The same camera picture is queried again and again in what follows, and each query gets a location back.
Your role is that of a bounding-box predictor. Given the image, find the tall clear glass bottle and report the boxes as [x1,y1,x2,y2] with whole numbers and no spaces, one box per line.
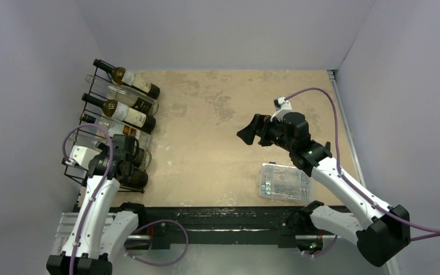
[68,131,152,171]

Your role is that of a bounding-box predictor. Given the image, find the clear square bottle gold cap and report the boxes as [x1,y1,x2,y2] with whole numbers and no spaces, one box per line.
[80,113,152,150]

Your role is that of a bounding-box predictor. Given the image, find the dark open-neck wine bottle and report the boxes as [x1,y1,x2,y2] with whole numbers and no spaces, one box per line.
[81,93,156,134]

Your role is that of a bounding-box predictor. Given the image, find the clear glass black-label bottle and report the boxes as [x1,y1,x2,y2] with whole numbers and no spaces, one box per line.
[85,74,159,116]

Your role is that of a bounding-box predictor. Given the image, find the dark green labelled wine bottle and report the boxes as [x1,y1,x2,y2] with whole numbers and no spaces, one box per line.
[93,59,160,99]

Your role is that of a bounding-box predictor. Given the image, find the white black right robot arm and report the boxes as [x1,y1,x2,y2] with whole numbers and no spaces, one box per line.
[237,112,411,267]

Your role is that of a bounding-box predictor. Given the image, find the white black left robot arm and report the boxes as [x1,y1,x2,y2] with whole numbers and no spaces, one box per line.
[46,135,148,274]

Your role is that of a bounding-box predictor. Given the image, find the clear plastic screw box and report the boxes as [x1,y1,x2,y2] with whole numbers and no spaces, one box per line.
[259,162,314,203]

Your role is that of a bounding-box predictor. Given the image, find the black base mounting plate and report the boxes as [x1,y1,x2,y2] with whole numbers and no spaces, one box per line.
[110,202,334,249]

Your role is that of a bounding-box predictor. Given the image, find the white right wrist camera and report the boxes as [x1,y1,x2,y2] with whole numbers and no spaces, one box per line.
[270,97,292,122]

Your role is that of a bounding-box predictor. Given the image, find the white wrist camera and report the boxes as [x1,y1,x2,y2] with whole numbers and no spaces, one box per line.
[62,146,99,170]
[270,97,292,122]

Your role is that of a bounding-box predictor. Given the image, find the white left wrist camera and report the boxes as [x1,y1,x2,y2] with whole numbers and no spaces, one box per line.
[62,146,99,170]

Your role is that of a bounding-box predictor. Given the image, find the black handled pliers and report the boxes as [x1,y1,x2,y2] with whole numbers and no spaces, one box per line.
[324,142,331,152]

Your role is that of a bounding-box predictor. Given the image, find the black wire wine rack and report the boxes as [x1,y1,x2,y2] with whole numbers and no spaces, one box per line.
[62,60,159,195]

